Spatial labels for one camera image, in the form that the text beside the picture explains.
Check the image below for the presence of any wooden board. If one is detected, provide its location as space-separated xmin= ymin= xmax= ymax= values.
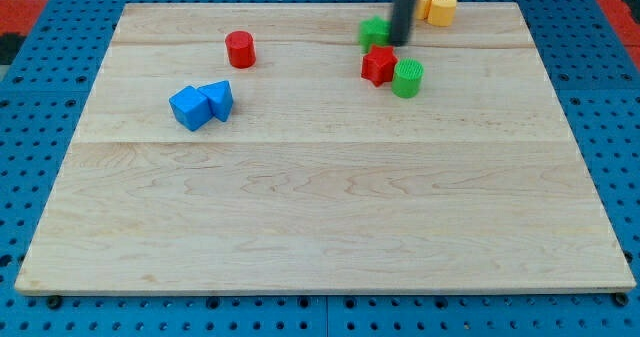
xmin=15 ymin=2 xmax=636 ymax=296

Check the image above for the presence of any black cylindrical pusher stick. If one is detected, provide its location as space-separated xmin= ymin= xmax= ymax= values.
xmin=389 ymin=0 xmax=416 ymax=46

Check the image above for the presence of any red star block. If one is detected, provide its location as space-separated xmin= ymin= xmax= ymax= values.
xmin=361 ymin=44 xmax=398 ymax=87

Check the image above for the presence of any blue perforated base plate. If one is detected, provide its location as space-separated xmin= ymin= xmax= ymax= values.
xmin=1 ymin=0 xmax=639 ymax=336

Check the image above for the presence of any blue triangular prism block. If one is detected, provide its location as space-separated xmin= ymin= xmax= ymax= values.
xmin=198 ymin=80 xmax=234 ymax=122

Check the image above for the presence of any red cylinder block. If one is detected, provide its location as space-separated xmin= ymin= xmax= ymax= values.
xmin=225 ymin=30 xmax=256 ymax=69

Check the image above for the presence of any yellow heart block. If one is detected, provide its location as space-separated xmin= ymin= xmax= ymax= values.
xmin=427 ymin=0 xmax=457 ymax=27

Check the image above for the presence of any green star block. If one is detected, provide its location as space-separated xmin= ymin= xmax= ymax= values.
xmin=358 ymin=16 xmax=390 ymax=54

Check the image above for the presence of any blue cube block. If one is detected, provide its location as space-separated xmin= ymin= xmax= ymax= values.
xmin=169 ymin=86 xmax=213 ymax=131

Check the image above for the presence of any green cylinder block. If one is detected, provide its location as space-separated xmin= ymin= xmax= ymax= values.
xmin=391 ymin=58 xmax=424 ymax=98

